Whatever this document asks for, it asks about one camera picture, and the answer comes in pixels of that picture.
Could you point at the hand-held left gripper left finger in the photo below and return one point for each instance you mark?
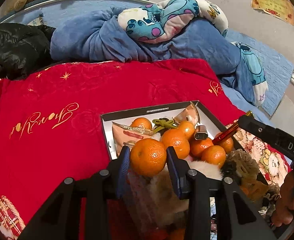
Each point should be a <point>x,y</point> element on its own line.
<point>124,165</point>

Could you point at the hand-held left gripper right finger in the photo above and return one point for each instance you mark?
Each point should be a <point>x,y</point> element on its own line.
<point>173,170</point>

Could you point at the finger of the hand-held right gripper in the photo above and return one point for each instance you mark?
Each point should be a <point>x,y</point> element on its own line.
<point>252,126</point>

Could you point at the orange tangerine fruit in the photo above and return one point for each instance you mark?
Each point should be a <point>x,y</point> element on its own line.
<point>148,157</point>

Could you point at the red gold lighter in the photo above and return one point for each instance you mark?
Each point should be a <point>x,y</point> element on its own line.
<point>225,133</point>

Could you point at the black cardboard box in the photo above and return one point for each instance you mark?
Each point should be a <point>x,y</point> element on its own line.
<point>127,116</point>

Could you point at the person's right hand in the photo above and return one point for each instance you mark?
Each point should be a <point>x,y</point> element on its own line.
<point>287,200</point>

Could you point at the beige furry pompom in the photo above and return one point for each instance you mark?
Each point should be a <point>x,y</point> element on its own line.
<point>162,195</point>

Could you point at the heap of tangerines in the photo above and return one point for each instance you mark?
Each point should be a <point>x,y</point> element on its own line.
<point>175,142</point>

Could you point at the orange white snack packet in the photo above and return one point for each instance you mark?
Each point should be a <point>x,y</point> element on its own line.
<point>127,137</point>

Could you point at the white furry hair accessory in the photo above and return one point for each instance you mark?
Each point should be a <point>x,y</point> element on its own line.
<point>204,168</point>

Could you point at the brown furry scrunchie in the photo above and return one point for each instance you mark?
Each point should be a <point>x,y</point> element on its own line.
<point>239,158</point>

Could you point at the silver metal lighter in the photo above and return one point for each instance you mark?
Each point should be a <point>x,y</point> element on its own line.
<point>200,131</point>

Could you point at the mustard yellow scrunchie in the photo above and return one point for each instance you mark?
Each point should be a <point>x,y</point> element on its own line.
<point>253,186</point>

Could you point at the gold foil snack wrapper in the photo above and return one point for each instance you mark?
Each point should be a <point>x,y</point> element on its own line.
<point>187,115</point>

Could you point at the red bear print blanket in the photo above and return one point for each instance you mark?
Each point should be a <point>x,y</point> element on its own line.
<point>49,142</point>

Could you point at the blue cartoon print blanket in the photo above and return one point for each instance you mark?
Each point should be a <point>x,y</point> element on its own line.
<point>99,40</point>

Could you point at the blue bed sheet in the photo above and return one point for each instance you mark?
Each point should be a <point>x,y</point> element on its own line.
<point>69,12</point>

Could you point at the black puffer jacket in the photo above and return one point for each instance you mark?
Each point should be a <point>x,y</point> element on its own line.
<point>14,45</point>

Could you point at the yellow wall certificate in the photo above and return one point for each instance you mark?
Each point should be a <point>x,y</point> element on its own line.
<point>272,3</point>

